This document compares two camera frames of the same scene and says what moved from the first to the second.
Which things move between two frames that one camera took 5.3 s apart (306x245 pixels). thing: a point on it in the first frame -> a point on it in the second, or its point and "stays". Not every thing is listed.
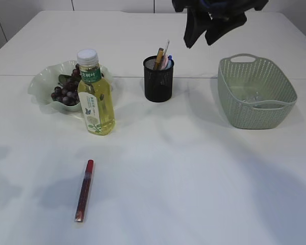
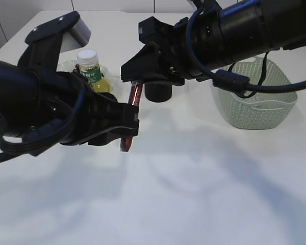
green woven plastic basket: [254, 94] stays
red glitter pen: [80, 212] -> [134, 99]
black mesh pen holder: [158, 83] stays
